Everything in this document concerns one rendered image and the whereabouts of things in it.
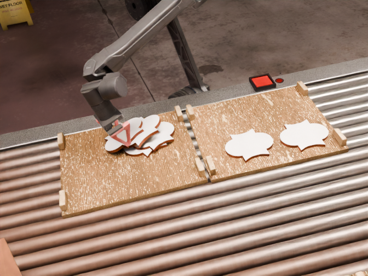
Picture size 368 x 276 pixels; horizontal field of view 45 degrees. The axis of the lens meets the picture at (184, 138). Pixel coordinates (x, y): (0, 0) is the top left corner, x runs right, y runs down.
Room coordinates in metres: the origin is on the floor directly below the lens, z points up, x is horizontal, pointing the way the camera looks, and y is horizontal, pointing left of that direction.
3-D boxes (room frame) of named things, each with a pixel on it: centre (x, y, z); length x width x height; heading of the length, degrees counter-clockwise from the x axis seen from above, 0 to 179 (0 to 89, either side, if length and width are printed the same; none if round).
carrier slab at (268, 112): (1.07, -0.24, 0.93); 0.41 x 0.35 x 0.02; 97
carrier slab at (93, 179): (1.02, 0.18, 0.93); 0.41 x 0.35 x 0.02; 98
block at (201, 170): (0.91, -0.03, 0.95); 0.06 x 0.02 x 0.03; 8
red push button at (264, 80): (1.33, -0.31, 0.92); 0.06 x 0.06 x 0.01; 7
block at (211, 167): (0.91, -0.06, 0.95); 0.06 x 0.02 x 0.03; 7
